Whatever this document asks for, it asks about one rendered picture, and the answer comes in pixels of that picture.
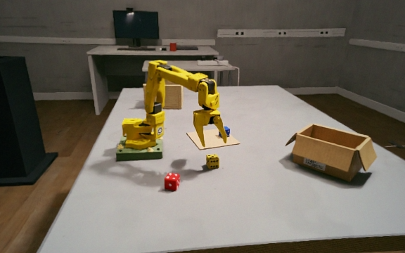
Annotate yellow die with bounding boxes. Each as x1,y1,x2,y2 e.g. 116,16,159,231
206,154,219,169

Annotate tan flat mat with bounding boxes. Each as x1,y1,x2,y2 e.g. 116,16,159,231
186,129,240,150

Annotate red die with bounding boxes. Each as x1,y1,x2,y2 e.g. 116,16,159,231
165,173,180,190

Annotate dark blue die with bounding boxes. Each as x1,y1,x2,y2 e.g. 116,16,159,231
224,126,230,137

